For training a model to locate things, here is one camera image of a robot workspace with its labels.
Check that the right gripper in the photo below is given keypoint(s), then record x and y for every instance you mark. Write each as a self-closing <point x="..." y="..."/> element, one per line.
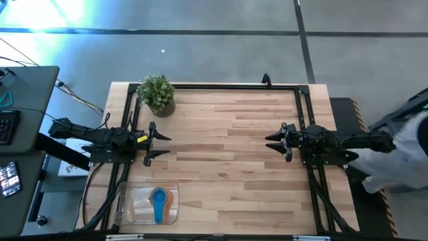
<point x="295" y="142"/>

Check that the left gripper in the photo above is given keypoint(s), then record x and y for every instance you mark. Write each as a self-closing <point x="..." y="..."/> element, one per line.
<point x="140" y="144"/>

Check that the blue measuring cup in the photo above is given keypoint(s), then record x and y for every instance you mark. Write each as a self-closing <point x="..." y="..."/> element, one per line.
<point x="158" y="202"/>

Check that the orange measuring cup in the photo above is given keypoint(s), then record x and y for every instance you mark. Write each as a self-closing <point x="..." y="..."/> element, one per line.
<point x="170" y="201"/>

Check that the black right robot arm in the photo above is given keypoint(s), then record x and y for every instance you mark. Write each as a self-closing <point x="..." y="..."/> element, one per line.
<point x="368" y="142"/>

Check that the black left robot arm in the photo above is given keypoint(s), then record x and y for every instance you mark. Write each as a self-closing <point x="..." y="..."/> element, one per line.
<point x="83" y="132"/>

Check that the clear plastic basket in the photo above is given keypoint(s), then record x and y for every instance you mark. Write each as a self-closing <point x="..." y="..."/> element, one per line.
<point x="133" y="207"/>

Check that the yellow tag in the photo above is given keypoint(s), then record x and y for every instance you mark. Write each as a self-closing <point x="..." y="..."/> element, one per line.
<point x="142" y="139"/>

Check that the potted plant striped pot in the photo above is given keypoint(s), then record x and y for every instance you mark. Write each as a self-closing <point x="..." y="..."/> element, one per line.
<point x="157" y="93"/>

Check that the black floor mat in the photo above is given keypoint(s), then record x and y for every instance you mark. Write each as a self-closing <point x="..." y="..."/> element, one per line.
<point x="341" y="110"/>

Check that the white box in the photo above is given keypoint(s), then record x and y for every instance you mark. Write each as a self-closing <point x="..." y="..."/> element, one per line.
<point x="72" y="167"/>

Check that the black stand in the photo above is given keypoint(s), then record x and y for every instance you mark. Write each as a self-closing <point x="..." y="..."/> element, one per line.
<point x="398" y="114"/>

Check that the person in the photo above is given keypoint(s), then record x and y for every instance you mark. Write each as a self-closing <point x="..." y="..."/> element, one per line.
<point x="401" y="164"/>

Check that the grey desk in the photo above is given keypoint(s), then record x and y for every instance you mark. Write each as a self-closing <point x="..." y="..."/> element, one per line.
<point x="20" y="214"/>
<point x="30" y="100"/>

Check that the black keyboard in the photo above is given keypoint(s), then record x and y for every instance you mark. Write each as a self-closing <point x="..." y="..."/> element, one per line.
<point x="8" y="127"/>

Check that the black phone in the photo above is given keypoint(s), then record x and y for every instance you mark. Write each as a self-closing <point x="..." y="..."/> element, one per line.
<point x="10" y="179"/>

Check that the teal loop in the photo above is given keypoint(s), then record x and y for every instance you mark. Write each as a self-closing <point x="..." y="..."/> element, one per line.
<point x="9" y="100"/>

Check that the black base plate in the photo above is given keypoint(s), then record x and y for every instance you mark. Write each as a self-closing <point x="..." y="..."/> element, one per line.
<point x="107" y="156"/>
<point x="327" y="159"/>

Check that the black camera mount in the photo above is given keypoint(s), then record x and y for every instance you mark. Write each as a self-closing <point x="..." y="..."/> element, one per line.
<point x="267" y="81"/>

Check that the black aluminium table frame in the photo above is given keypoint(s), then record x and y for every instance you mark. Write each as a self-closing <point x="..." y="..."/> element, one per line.
<point x="234" y="87"/>

